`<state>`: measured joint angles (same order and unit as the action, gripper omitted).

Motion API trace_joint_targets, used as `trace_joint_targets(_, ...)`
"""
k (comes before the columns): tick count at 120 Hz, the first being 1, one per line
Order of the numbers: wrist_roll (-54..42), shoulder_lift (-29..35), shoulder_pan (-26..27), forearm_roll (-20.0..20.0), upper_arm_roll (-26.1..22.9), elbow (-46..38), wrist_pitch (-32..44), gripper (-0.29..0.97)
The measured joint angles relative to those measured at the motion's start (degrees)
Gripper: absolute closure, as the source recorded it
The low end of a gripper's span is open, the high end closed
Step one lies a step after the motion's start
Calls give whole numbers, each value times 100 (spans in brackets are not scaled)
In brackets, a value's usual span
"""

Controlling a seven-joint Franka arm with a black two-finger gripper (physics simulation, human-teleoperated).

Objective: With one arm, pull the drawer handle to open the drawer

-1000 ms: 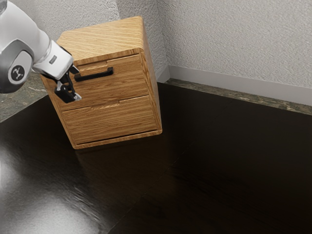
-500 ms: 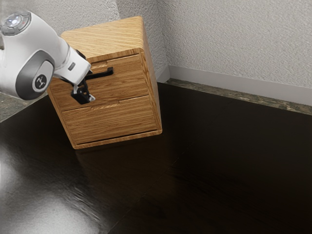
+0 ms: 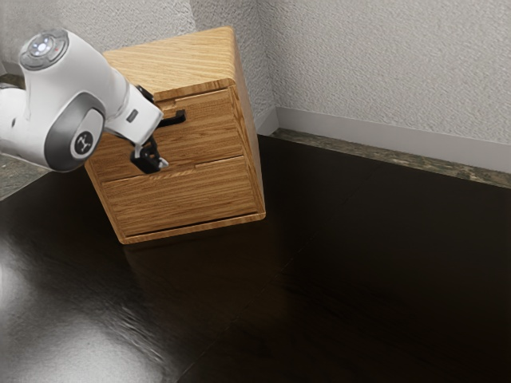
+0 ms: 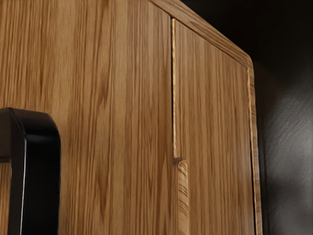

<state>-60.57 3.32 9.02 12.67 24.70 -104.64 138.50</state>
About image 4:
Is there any wooden drawer cabinet black handle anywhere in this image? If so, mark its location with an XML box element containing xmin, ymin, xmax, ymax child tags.
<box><xmin>0</xmin><ymin>0</ymin><xmax>264</xmax><ymax>235</ymax></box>

